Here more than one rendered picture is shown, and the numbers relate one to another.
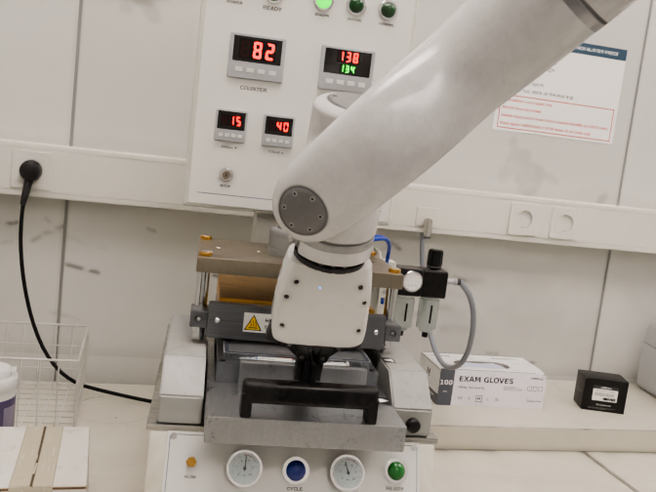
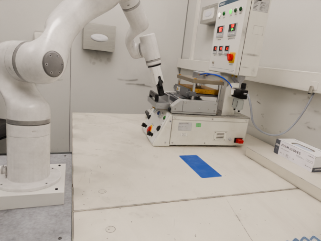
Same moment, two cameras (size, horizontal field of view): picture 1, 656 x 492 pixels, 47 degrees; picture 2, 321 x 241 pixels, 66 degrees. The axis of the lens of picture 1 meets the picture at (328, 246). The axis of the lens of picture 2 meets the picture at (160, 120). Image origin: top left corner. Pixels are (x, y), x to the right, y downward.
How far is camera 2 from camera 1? 1.54 m
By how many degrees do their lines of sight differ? 82
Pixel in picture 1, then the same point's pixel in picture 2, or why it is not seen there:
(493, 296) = not seen: outside the picture
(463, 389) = (282, 149)
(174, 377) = not seen: hidden behind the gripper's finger
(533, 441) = (279, 171)
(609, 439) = (311, 189)
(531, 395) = (307, 163)
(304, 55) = (226, 27)
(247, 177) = (216, 62)
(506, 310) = not seen: outside the picture
